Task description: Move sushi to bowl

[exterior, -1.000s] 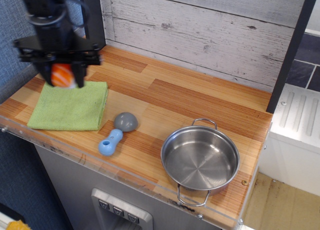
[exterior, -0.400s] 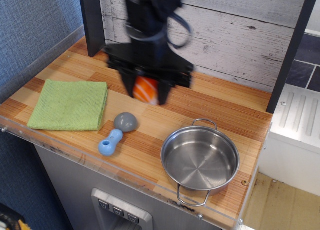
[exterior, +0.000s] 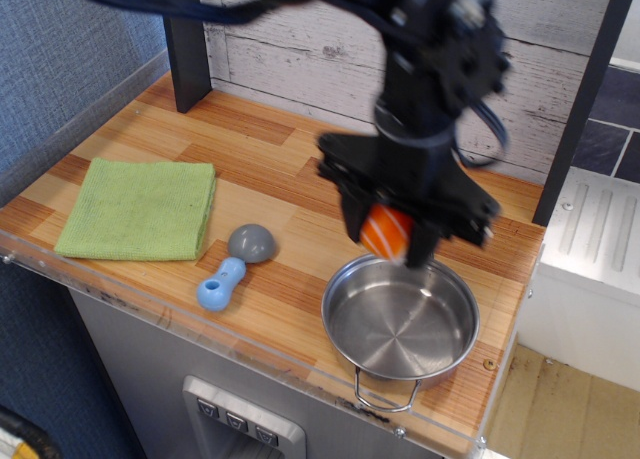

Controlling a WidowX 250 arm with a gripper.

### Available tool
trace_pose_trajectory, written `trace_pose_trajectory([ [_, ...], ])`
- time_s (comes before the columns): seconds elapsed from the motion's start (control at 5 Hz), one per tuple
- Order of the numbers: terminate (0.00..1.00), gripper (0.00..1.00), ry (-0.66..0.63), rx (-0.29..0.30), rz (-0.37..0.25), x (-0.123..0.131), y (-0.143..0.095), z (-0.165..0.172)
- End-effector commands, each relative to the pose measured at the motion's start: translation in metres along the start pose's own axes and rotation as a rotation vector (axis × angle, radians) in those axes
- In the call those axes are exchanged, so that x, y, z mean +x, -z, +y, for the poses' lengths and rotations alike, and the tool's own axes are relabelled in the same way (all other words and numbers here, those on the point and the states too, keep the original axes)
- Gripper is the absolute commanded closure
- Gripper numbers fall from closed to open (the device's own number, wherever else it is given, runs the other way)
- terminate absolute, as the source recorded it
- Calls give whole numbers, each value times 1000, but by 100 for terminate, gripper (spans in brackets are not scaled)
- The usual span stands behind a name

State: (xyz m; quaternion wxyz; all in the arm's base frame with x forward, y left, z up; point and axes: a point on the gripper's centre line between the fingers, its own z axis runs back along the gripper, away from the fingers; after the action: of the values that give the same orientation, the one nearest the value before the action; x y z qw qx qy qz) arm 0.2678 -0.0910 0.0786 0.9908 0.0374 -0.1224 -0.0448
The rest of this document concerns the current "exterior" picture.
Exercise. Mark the dark right frame post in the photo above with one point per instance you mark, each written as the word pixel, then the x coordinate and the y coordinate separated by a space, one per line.
pixel 594 74

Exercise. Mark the green folded cloth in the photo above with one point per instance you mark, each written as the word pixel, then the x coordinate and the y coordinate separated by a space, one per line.
pixel 139 212

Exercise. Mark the dark left frame post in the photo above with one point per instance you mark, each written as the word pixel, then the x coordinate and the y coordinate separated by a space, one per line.
pixel 188 59

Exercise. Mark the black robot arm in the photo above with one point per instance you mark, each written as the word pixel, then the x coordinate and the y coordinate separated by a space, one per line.
pixel 442 57

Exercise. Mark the clear acrylic table edge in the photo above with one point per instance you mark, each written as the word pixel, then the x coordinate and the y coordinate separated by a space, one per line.
pixel 148 346

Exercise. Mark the yellow black object at corner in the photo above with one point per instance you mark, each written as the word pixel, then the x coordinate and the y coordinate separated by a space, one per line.
pixel 21 438

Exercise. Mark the orange white salmon sushi toy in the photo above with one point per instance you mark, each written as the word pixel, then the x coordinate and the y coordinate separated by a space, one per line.
pixel 386 232

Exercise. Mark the blue grey toy scoop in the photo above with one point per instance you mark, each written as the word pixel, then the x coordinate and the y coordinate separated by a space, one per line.
pixel 248 244

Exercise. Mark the silver control panel with buttons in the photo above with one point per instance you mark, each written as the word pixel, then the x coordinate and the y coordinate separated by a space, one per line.
pixel 228 426

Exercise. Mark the dark frame post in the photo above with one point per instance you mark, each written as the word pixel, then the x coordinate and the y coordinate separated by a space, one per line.
pixel 594 74
pixel 188 59

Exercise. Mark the stainless steel pot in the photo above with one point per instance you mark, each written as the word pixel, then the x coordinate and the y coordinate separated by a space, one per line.
pixel 398 330

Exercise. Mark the white ribbed appliance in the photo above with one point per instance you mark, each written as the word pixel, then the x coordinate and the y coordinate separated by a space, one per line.
pixel 583 302

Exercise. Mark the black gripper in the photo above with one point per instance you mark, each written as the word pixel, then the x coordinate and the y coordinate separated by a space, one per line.
pixel 422 180

